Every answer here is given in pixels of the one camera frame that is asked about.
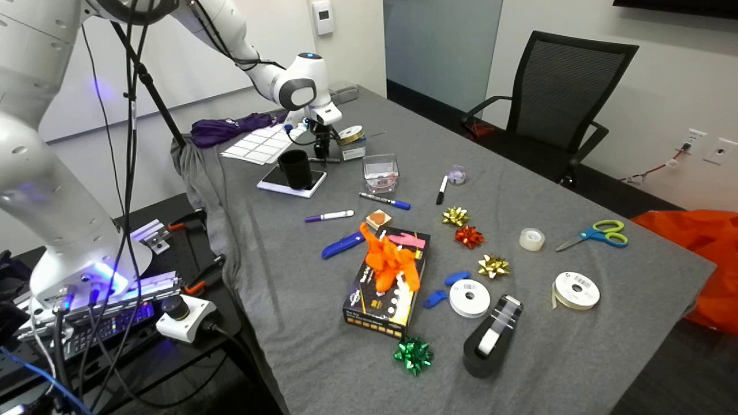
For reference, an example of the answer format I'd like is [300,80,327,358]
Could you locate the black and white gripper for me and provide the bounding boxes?
[283,102,346,162]

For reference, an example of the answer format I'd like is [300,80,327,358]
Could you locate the black cup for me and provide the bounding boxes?
[277,148,316,193]

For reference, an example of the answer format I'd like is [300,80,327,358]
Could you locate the purple capped white marker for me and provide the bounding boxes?
[302,207,357,226]

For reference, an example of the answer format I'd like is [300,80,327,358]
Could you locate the blue capped marker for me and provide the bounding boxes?
[357,190,416,211]

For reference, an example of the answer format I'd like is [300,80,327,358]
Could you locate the black and white marker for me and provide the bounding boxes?
[435,173,453,207]

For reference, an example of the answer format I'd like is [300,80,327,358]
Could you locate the small gray box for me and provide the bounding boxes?
[339,142,369,164]

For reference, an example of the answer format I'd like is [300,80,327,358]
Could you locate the white label sheet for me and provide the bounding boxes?
[220,119,310,168]

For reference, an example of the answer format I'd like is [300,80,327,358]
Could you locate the clear plastic box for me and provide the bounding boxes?
[362,155,401,195]

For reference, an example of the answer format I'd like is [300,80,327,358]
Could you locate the small orange white pad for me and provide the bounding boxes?
[364,207,394,233]

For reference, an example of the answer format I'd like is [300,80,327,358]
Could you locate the purple ribbon bundle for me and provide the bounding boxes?
[190,109,290,149]

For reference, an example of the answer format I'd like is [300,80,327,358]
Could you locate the orange ribbon bow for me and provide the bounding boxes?
[357,221,426,294]

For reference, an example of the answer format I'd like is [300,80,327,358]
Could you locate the gold gift bow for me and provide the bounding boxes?
[475,251,513,282]
[441,203,474,231]

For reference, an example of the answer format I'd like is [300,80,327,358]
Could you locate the gray tablecloth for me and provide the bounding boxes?
[170,82,717,415]

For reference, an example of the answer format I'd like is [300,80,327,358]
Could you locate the red gift bow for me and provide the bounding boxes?
[453,224,486,251]

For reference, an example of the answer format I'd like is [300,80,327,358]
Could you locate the black gift box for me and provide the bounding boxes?
[342,226,435,341]

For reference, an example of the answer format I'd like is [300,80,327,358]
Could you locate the black tripod stand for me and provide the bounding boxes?
[106,18,192,149]

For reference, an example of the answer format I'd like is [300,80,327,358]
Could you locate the small blue clip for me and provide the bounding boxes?
[421,286,449,312]
[441,268,474,288]

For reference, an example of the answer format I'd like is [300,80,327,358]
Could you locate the white emergency stop box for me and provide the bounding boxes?
[154,292,220,346]

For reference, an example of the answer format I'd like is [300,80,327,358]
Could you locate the clear tape roll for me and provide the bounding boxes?
[518,226,549,254]

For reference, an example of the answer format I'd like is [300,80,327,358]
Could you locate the green gift bow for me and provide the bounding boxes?
[393,337,437,379]

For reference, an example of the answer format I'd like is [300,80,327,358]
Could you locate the black mesh office chair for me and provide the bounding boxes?
[462,30,642,190]

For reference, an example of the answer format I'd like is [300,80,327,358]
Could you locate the black tape dispenser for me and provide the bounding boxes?
[462,291,526,380]

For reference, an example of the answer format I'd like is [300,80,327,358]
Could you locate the white gold ribbon spool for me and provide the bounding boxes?
[549,269,605,314]

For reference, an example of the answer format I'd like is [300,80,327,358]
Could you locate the blue green scissors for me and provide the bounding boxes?
[553,216,633,256]

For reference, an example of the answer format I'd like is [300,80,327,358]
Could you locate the orange fabric bag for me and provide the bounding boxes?
[633,207,738,337]

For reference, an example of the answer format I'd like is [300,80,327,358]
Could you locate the white wall thermostat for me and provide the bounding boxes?
[310,0,336,39]

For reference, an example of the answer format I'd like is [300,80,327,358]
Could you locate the orange handled clamp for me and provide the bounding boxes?
[165,211,211,236]
[182,259,226,300]

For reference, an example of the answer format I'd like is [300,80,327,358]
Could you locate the black cable bundle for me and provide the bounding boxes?
[45,0,158,412]

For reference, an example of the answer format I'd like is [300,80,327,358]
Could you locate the small silver bracket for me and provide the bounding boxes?
[127,216,174,256]

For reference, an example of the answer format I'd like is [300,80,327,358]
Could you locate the silver robot base rail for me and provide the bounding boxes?
[11,268,185,344]

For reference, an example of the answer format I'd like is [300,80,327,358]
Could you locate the thin wall cable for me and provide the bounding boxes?
[621,142,692,190]

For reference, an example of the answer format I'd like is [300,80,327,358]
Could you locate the blue cable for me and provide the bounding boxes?
[0,346,91,415]

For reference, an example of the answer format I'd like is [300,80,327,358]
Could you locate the white wall outlet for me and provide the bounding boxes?
[714,134,738,168]
[684,124,710,155]

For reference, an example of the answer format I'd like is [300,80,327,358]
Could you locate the black wall screen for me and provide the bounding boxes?
[612,0,738,24]

